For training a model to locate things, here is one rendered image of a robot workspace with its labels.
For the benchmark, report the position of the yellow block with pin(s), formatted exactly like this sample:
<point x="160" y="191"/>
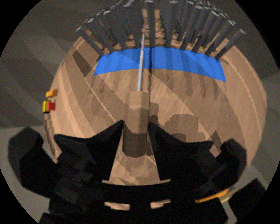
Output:
<point x="45" y="106"/>

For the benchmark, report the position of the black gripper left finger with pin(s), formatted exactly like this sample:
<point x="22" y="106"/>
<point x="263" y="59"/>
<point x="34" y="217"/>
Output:
<point x="99" y="149"/>

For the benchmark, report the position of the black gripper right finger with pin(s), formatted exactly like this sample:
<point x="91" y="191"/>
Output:
<point x="169" y="152"/>

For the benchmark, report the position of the blue flat strip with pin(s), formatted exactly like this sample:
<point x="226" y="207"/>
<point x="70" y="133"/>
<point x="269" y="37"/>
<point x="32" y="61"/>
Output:
<point x="163" y="58"/>

